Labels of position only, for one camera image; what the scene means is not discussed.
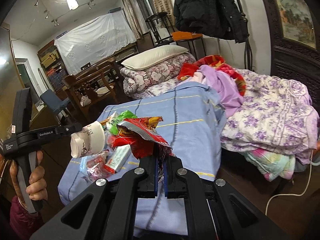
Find white paper cup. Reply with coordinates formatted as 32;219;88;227
71;121;105;158

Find red snack wrapper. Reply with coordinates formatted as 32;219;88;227
112;116;174;160

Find clear red plastic bag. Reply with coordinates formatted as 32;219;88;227
84;150;111;182

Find green snack bag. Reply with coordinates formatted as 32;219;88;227
106;110;138;135

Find blue face mask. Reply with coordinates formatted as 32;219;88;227
79;156;88;176

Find maroon left sleeve forearm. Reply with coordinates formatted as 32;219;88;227
10;196;44;239

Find blue chair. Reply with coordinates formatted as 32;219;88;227
40;89;71;125

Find wooden armchair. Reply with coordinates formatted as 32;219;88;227
62;60;120;121

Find blue checked bed sheet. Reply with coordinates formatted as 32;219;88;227
57;81;227;238

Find wooden bookshelf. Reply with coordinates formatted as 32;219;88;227
37;40;68;92

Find grey floral folded quilt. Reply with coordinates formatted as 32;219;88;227
120;53;196;100

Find pastel tie-dye blanket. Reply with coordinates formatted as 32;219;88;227
240;148;296;181

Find lilac cloth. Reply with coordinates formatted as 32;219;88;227
184;64;246;118

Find cream pillow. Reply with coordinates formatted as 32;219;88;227
121;45;188;71

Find white cloth covered cabinet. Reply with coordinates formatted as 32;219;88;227
54;10;137;75

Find red floral blanket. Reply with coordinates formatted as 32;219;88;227
177;55;246;96

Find purple floral quilt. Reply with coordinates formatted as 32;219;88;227
221;69;319;164

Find black coat rack pole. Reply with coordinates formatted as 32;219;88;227
236;0;253;70

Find black round stand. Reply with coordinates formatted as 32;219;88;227
145;11;174;46

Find black hanging jacket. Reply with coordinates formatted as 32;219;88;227
174;0;248;43

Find white power cable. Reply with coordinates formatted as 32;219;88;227
265;149;315;215

